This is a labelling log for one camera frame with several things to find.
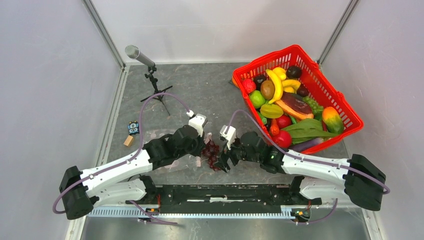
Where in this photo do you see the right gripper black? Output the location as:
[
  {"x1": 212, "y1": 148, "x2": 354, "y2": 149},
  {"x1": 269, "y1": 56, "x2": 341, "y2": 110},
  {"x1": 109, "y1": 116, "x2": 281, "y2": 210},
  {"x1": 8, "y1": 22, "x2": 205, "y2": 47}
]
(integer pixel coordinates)
[{"x1": 213, "y1": 135, "x2": 261, "y2": 173}]

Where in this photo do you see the dark red grape bunch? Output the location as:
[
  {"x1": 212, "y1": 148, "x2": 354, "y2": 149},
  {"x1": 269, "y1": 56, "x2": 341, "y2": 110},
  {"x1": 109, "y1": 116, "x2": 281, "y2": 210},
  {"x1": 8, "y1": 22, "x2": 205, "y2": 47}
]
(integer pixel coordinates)
[{"x1": 201, "y1": 140, "x2": 221, "y2": 172}]

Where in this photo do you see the clear zip top bag pink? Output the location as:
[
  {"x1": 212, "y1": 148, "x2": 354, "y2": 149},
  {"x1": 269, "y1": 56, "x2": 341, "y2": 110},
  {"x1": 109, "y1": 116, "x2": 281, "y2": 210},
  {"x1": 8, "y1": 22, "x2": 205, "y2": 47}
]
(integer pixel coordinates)
[{"x1": 142, "y1": 125, "x2": 206, "y2": 171}]

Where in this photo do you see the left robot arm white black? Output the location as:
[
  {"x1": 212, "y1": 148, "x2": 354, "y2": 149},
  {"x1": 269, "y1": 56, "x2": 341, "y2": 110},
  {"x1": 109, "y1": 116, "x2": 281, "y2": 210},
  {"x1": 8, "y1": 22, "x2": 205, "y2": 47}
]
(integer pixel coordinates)
[{"x1": 52, "y1": 125, "x2": 205, "y2": 220}]

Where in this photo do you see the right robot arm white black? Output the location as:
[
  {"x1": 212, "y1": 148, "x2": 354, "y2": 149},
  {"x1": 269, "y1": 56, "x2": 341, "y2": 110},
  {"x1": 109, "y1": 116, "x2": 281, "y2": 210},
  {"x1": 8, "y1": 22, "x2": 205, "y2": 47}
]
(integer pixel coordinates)
[{"x1": 215, "y1": 130, "x2": 388, "y2": 211}]

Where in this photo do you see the black tripod stand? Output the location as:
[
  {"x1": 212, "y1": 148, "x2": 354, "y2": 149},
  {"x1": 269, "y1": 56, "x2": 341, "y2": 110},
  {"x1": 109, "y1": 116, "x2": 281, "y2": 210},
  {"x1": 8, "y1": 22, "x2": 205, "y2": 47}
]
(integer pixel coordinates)
[{"x1": 140, "y1": 64, "x2": 173, "y2": 116}]

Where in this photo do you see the small blue robot toy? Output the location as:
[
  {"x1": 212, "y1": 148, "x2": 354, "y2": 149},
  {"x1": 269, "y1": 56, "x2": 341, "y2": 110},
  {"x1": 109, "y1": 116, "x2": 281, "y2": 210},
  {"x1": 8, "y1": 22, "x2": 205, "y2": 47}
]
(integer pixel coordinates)
[{"x1": 127, "y1": 120, "x2": 140, "y2": 136}]

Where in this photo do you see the orange carrot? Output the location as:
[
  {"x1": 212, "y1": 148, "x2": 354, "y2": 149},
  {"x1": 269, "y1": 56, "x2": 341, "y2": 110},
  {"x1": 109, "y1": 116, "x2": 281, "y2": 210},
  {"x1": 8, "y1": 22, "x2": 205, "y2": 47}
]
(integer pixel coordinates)
[{"x1": 268, "y1": 118, "x2": 280, "y2": 136}]

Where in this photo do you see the small wooden block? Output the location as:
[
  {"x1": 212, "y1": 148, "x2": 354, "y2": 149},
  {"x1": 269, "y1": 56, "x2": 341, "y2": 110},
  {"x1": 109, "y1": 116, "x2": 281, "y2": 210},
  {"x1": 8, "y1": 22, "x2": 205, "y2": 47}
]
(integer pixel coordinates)
[{"x1": 123, "y1": 135, "x2": 135, "y2": 147}]

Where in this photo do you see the red apple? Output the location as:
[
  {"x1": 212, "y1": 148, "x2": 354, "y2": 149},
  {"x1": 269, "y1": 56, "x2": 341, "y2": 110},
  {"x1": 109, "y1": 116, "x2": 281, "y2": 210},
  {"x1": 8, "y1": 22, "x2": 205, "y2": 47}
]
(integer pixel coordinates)
[{"x1": 272, "y1": 130, "x2": 293, "y2": 149}]

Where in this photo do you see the yellow star fruit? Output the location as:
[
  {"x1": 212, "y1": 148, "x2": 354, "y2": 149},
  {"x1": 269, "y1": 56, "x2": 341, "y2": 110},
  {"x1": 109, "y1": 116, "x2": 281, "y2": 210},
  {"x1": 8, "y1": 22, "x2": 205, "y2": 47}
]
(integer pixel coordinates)
[{"x1": 259, "y1": 104, "x2": 284, "y2": 119}]

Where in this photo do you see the green apple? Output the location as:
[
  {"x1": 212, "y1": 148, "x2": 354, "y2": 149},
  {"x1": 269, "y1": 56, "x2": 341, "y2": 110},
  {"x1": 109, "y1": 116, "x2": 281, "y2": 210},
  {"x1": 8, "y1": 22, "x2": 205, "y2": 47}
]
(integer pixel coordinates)
[{"x1": 248, "y1": 90, "x2": 266, "y2": 109}]

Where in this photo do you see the red tomato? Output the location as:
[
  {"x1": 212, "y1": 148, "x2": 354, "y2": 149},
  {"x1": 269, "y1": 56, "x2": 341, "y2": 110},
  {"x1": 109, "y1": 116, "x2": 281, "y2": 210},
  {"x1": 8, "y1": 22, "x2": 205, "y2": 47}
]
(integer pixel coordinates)
[{"x1": 275, "y1": 114, "x2": 293, "y2": 129}]

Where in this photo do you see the purple eggplant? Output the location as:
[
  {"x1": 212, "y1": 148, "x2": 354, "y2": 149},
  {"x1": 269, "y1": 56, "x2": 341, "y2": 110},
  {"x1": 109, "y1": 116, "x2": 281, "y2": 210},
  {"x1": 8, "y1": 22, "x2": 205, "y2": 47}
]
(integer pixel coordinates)
[{"x1": 290, "y1": 137, "x2": 324, "y2": 153}]

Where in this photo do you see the red strawberry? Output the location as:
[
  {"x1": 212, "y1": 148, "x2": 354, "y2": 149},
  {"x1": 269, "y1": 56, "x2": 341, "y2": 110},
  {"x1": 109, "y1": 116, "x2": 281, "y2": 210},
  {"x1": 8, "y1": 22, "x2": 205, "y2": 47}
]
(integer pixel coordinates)
[{"x1": 241, "y1": 78, "x2": 256, "y2": 95}]

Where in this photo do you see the papaya slice orange brown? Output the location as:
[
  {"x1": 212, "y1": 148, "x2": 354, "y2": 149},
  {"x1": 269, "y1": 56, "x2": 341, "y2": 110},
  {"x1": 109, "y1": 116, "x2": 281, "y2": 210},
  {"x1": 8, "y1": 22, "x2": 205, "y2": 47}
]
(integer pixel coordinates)
[{"x1": 275, "y1": 92, "x2": 314, "y2": 120}]

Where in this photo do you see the green leafy vegetable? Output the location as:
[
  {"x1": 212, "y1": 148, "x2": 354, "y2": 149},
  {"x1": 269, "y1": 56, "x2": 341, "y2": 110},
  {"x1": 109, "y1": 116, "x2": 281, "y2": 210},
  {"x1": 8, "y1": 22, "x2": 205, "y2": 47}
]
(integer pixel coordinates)
[{"x1": 281, "y1": 118, "x2": 339, "y2": 145}]

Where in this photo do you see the dark mangosteen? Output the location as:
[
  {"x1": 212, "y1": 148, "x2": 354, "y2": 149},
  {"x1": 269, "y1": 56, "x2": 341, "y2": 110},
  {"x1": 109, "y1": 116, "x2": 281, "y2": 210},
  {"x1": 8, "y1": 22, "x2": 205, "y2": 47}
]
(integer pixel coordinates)
[{"x1": 252, "y1": 74, "x2": 267, "y2": 91}]

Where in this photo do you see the yellow banana bunch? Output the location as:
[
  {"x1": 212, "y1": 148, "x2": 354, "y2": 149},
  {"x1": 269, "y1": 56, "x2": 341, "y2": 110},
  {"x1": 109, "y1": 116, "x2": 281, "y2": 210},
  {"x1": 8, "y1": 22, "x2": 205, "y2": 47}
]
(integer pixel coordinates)
[{"x1": 265, "y1": 67, "x2": 301, "y2": 104}]

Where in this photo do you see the green grape bunch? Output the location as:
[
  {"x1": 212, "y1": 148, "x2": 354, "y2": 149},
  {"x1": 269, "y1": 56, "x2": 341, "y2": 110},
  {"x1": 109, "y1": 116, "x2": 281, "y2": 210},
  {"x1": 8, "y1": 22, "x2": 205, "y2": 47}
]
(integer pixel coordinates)
[{"x1": 302, "y1": 96, "x2": 324, "y2": 115}]

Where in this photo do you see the grey microphone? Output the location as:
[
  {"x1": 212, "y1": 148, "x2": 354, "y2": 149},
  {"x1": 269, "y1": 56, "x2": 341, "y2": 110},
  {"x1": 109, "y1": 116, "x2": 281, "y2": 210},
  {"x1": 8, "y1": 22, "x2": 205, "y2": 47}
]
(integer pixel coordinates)
[{"x1": 124, "y1": 45, "x2": 156, "y2": 68}]

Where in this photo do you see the dark plum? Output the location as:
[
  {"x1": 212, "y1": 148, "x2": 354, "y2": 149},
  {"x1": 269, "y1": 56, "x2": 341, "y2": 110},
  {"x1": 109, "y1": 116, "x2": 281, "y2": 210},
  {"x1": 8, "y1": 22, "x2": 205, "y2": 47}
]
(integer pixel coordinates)
[{"x1": 285, "y1": 65, "x2": 302, "y2": 79}]

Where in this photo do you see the mango orange green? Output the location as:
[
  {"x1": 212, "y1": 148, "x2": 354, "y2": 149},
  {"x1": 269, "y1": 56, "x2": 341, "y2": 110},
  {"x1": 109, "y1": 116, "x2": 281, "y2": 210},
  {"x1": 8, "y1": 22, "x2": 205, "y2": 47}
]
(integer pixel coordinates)
[{"x1": 321, "y1": 106, "x2": 344, "y2": 135}]

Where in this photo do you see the red plastic basket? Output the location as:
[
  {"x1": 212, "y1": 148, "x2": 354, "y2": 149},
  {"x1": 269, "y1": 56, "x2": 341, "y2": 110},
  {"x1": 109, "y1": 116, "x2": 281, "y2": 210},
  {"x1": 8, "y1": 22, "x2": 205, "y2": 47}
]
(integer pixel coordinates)
[{"x1": 232, "y1": 44, "x2": 364, "y2": 155}]

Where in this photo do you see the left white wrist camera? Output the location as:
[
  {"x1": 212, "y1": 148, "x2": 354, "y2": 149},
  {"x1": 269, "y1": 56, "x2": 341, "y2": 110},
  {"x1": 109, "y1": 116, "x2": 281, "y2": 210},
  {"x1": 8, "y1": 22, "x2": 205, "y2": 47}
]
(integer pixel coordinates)
[{"x1": 188, "y1": 114, "x2": 208, "y2": 137}]

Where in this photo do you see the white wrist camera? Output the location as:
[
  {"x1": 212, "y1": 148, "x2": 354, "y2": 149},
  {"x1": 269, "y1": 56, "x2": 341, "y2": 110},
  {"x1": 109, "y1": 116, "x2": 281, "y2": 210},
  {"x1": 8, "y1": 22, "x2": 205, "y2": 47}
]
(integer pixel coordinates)
[
  {"x1": 188, "y1": 114, "x2": 208, "y2": 137},
  {"x1": 219, "y1": 125, "x2": 237, "y2": 150}
]

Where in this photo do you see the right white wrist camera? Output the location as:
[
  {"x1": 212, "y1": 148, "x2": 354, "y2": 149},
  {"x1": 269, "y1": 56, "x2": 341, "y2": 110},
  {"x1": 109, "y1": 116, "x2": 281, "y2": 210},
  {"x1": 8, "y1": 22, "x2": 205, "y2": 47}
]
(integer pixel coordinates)
[{"x1": 219, "y1": 125, "x2": 237, "y2": 150}]

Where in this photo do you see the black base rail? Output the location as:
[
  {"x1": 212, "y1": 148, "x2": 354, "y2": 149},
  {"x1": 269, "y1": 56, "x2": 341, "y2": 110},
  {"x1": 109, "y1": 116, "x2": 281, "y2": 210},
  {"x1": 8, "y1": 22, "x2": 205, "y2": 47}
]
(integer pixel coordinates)
[{"x1": 136, "y1": 184, "x2": 322, "y2": 214}]

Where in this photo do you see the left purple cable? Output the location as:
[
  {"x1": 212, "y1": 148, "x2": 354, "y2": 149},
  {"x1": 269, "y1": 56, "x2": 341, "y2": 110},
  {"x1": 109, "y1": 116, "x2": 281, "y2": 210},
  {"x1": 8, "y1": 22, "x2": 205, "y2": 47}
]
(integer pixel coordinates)
[{"x1": 52, "y1": 92, "x2": 195, "y2": 215}]

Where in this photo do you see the orange plastic handle piece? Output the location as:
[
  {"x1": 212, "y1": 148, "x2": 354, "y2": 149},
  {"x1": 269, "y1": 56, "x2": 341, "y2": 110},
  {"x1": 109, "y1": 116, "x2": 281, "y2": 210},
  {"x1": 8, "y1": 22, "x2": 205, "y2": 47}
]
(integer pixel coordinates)
[{"x1": 231, "y1": 76, "x2": 239, "y2": 88}]

